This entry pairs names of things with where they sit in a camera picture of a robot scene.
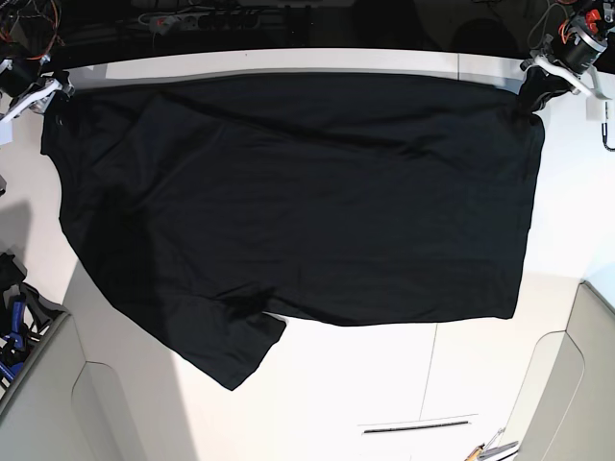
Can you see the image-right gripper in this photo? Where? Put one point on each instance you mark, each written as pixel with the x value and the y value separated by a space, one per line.
pixel 579 42

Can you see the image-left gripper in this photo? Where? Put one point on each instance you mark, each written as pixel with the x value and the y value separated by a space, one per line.
pixel 18 75

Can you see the black T-shirt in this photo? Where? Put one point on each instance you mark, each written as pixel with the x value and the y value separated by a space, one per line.
pixel 208 211

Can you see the blue and black clamps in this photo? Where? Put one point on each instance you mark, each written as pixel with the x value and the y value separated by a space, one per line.
pixel 25 317

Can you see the grey divider panel left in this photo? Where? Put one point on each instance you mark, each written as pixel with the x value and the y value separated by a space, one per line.
pixel 64 407

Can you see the grey divider panel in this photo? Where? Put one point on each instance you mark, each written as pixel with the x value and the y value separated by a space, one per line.
pixel 565 409
pixel 64 407

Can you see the grey divider panel right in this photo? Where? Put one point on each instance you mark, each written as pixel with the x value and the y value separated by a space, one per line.
pixel 565 409

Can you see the black table slot strip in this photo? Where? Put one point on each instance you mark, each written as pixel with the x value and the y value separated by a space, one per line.
pixel 413 428

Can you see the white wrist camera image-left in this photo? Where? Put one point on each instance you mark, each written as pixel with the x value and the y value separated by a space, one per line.
pixel 6 135

